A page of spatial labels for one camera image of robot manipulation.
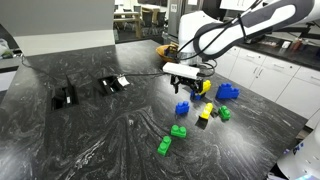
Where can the white paper tag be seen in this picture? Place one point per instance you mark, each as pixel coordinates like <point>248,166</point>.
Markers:
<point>123,81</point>

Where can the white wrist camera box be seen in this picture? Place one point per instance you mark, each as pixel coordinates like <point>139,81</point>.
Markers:
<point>181,70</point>

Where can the small white counter item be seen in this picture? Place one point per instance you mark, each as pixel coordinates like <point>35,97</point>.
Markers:
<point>286,44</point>

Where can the red sauce bottle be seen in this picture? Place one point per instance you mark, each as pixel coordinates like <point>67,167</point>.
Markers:
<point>297,44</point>

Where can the dark dining chair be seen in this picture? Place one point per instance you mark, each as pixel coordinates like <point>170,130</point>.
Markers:
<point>148,18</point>

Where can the small blue toy block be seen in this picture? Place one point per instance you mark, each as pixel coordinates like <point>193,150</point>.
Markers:
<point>182,108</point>

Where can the clear plastic bag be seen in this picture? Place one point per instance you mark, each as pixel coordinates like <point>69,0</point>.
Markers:
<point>5,48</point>

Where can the large blue stepped block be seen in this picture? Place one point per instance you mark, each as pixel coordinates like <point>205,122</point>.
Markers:
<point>227,91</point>

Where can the white paper on refrigerator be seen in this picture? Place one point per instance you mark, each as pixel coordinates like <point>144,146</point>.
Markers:
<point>173,8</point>

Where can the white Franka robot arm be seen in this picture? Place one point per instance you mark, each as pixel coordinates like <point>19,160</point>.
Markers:
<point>200,30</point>

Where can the wooden dining table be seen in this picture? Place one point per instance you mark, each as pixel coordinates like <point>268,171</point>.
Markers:
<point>128,16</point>

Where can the black table outlet box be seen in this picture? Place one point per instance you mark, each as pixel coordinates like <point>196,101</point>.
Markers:
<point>109,86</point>
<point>63,96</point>

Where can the white wall cabinet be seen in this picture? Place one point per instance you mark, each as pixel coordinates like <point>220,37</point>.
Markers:
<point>233,4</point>

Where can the long yellow toy block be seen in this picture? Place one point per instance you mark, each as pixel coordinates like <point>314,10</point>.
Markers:
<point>206,111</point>

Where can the stainless steel refrigerator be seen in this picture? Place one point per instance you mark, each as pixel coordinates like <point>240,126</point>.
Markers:
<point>173,23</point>

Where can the wooden bowl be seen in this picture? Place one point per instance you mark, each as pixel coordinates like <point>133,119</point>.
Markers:
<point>163,56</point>

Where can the green toy building block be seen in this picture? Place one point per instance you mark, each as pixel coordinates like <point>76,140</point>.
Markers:
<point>224,113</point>
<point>178,132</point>
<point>164,146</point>

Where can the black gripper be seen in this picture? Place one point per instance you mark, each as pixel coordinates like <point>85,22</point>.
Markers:
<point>186,79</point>

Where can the yellow on blue block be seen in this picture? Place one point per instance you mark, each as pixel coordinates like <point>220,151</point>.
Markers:
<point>206,87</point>

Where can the white base cabinets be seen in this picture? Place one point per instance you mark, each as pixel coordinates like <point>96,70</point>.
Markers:
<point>286,83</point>

